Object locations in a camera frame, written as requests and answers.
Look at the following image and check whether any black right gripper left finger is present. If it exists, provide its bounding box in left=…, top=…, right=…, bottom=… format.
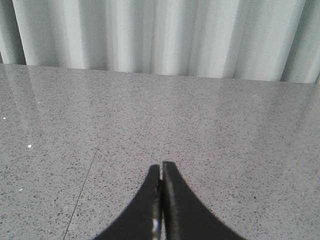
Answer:
left=95, top=164, right=163, bottom=240

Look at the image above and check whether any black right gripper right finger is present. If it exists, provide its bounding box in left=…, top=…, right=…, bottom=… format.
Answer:
left=162, top=161, right=243, bottom=240

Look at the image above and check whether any pale green pleated curtain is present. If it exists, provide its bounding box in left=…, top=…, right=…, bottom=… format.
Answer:
left=0, top=0, right=320, bottom=83

